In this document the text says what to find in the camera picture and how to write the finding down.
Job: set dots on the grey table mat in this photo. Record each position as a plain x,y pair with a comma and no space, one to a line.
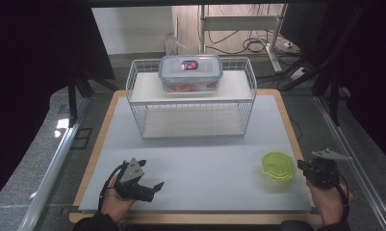
206,166

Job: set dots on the aluminium rail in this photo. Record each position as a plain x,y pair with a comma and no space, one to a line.
52,166
357,141

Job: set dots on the clear food container blue lid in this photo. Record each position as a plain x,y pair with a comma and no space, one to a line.
190,72

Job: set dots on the black metal stand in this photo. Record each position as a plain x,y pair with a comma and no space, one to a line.
334,96
73,96

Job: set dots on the person's right hand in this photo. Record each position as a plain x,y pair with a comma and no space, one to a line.
328,202

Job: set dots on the person's left hand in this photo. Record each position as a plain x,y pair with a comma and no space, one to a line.
116,205

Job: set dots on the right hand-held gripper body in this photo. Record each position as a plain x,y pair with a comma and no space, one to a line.
323,171

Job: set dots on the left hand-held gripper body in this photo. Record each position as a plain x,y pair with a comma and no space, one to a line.
133,179

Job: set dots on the clear plastic bottle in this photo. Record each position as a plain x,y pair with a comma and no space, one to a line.
172,43

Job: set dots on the white power strip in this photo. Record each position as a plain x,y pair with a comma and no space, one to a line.
299,73
288,45

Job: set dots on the white desk frame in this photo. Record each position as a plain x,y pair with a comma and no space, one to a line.
238,23

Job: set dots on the green plastic bowl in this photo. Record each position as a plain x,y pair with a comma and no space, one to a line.
278,166

